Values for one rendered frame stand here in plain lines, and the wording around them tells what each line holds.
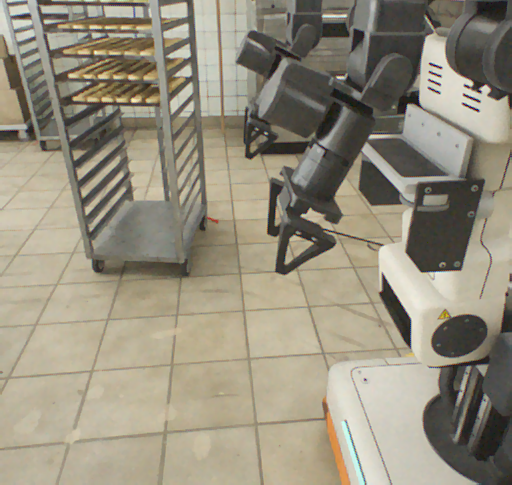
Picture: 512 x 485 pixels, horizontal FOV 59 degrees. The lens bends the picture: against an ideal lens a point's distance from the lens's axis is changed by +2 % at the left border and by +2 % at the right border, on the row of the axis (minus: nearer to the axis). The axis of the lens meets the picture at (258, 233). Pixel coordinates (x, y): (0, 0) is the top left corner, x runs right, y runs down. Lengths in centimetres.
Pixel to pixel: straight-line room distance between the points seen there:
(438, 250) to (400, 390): 72
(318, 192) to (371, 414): 91
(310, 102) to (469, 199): 34
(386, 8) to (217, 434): 139
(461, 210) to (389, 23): 35
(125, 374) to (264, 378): 53
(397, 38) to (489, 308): 56
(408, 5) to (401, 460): 104
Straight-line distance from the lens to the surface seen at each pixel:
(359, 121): 51
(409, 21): 50
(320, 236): 50
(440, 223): 74
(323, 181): 52
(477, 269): 85
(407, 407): 139
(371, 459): 127
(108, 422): 173
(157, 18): 187
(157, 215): 262
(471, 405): 131
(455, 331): 92
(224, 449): 159
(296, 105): 49
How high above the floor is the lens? 130
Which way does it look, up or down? 29 degrees down
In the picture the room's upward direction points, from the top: straight up
